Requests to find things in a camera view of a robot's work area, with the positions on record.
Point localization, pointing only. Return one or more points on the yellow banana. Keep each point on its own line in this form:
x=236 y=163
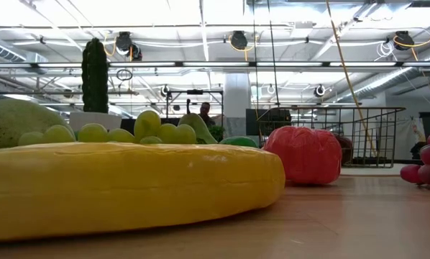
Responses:
x=128 y=187

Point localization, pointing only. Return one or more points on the black distant monitor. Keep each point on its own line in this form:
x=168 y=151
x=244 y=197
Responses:
x=269 y=124

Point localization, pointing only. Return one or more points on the person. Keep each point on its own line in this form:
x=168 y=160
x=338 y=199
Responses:
x=205 y=109

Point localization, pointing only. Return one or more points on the pale green fruit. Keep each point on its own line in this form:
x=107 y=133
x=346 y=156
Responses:
x=198 y=127

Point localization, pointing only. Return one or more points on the dark red pomegranate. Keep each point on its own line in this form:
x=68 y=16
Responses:
x=345 y=149

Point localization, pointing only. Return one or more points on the green grape bunch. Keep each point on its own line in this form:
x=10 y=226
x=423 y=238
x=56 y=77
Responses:
x=146 y=124

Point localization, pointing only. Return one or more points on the black distant rig frame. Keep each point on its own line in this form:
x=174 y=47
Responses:
x=195 y=92

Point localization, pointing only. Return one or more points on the white plate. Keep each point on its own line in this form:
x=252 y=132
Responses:
x=369 y=171

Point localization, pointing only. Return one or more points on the red bell pepper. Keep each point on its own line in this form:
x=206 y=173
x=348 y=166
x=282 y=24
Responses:
x=305 y=154

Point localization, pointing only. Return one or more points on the green pear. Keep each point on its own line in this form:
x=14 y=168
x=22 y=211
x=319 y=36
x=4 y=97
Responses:
x=10 y=122

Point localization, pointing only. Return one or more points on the large green lime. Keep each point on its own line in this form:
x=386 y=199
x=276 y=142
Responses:
x=238 y=141

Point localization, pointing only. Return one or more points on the green cactus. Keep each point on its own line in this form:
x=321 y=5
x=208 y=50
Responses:
x=94 y=75

